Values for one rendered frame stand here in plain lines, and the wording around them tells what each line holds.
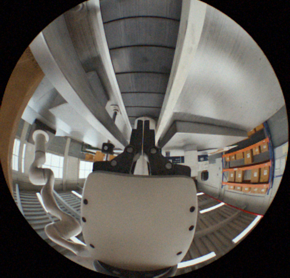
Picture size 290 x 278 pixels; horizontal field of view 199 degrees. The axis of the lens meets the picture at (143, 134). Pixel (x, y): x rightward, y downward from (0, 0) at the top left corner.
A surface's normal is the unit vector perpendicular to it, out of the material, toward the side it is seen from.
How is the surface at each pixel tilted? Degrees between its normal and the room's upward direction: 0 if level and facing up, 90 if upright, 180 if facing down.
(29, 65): 90
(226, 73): 0
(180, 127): 90
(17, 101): 90
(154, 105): 0
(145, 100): 0
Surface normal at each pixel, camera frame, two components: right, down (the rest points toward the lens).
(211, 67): -0.05, 0.94
